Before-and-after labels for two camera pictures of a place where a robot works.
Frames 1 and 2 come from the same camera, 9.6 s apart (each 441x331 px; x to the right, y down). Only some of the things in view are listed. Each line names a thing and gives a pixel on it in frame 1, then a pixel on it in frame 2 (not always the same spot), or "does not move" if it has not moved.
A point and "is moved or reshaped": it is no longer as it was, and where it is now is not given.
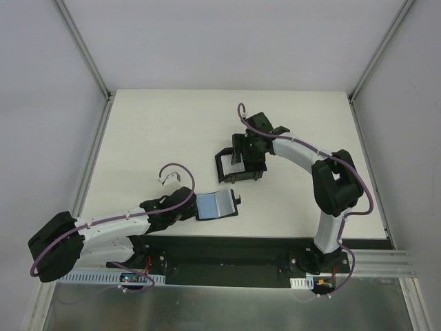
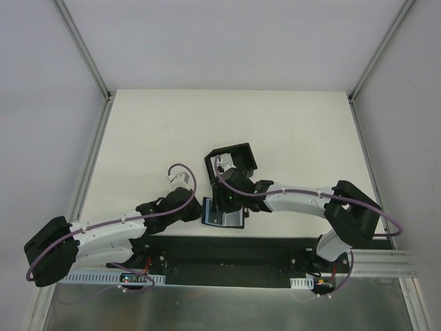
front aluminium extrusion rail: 389,263 does not move
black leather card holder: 218,205 is moved or reshaped
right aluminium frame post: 403,9 does not move
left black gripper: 192,209 does not move
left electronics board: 132,277 does not move
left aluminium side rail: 103,119 does not move
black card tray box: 236,176 is moved or reshaped
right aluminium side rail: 366,158 does not move
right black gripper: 249,165 -> 224,205
